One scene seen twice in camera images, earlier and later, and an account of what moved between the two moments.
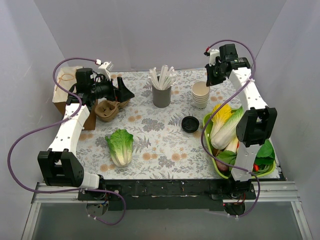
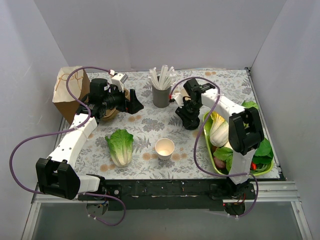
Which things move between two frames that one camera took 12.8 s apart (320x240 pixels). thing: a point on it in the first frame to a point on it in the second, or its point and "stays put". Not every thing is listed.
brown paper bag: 66,77 stays put
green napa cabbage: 120,143 stays put
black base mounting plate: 166,195 stays put
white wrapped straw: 153,78 stays put
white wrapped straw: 171,69 stays put
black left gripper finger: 122,88 to 133,98
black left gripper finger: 125,94 to 133,106
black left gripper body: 118,89 to 127,100
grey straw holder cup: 161,98 stays put
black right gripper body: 213,75 to 188,113
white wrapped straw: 163,76 stays put
